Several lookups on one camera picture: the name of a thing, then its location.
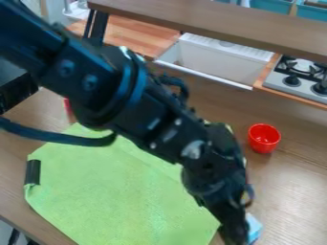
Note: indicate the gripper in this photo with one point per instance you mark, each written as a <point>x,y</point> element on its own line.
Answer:
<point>217,166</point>

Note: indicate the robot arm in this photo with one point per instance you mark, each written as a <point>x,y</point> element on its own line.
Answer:
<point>93,83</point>

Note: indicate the blue cube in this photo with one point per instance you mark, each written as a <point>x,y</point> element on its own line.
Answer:
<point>255,228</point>

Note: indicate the green cloth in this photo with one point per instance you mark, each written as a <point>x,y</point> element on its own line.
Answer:
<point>110,191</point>

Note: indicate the red cup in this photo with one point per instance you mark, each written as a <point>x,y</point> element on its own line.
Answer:
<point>264,138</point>

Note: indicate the toy sink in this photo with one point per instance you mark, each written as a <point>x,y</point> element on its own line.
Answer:
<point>221,59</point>

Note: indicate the toy stove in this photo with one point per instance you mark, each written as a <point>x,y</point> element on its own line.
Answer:
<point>298,79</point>

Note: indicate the red toy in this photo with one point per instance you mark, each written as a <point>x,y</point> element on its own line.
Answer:
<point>66,106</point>

